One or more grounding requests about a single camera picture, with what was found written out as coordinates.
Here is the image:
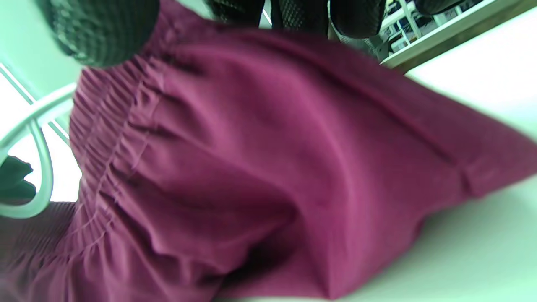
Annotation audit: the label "person's right hand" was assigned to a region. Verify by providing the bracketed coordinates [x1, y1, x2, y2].
[36, 0, 474, 68]

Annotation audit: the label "person's left hand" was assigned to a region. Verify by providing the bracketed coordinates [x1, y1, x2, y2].
[0, 156, 37, 205]

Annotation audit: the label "light grey plastic hanger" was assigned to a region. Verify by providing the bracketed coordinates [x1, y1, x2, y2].
[0, 63, 78, 219]

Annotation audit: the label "magenta shorts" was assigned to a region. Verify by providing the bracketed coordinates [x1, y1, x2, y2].
[0, 0, 537, 302]

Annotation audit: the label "dark wooden clothes rack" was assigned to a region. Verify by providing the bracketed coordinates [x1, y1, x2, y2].
[380, 0, 537, 75]

